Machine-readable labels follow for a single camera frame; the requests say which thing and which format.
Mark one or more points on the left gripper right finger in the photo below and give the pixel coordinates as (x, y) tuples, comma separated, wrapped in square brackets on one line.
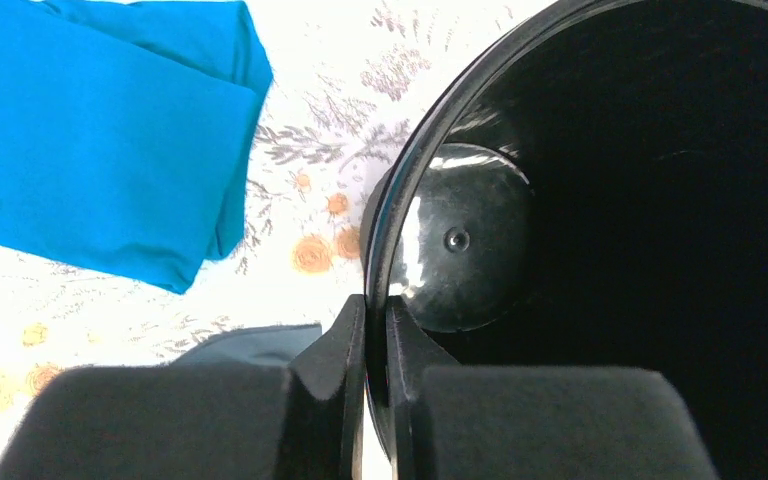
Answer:
[(451, 421)]

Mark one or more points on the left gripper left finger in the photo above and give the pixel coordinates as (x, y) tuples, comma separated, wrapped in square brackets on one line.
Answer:
[(201, 419)]

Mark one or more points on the black plastic trash bin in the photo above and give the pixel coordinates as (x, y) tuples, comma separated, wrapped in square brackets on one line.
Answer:
[(592, 191)]

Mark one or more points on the grey blue trash bag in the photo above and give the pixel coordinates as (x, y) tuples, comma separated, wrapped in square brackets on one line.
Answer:
[(275, 345)]

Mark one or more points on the bright blue trash bag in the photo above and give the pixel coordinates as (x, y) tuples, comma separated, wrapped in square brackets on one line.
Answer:
[(125, 133)]

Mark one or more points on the floral patterned table mat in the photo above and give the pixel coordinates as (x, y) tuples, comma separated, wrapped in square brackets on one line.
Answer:
[(352, 79)]

